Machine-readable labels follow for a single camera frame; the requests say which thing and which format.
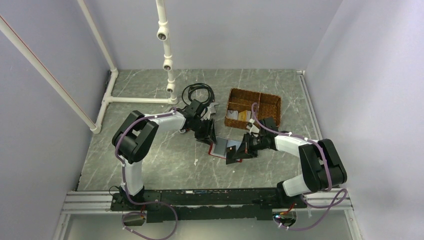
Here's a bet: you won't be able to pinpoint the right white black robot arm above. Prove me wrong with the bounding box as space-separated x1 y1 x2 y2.
226 117 347 208

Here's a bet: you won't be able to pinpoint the aluminium extrusion rail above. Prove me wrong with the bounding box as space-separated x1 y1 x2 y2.
61 191 354 214

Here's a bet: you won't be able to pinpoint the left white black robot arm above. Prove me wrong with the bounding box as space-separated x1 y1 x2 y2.
112 99 217 210

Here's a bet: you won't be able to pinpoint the brown woven basket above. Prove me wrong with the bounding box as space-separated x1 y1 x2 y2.
224 87 282 131

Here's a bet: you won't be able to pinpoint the white pvc pipe frame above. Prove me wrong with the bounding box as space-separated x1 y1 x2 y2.
0 0 178 133

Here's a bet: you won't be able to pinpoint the red leather card holder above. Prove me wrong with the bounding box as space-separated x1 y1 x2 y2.
208 136 243 163

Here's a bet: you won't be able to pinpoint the cards in basket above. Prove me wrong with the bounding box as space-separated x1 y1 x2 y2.
226 110 252 122

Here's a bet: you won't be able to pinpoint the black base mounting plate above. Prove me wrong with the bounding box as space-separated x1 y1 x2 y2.
110 187 307 223

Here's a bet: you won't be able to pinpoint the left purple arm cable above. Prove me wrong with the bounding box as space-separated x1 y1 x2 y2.
114 106 180 240

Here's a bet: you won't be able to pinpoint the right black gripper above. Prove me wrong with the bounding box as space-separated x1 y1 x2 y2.
233 132 267 159

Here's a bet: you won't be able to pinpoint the coiled black cable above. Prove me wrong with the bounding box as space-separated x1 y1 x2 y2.
181 83 216 106

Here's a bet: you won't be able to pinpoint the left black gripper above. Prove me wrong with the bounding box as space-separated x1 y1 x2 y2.
191 117 217 146

